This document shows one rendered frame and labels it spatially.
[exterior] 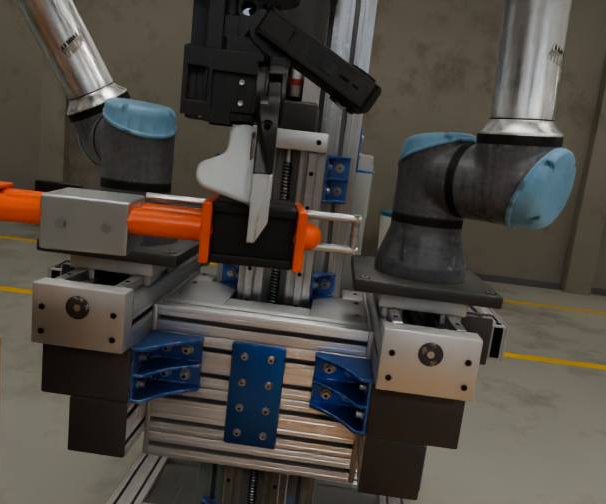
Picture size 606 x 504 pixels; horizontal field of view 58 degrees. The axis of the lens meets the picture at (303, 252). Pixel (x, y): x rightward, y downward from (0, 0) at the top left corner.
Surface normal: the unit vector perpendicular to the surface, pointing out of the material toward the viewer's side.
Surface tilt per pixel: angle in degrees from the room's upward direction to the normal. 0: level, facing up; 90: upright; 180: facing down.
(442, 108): 90
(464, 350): 90
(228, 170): 70
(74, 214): 91
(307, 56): 92
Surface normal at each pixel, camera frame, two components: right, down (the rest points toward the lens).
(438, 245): 0.14, -0.12
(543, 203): 0.66, 0.33
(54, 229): 0.07, 0.19
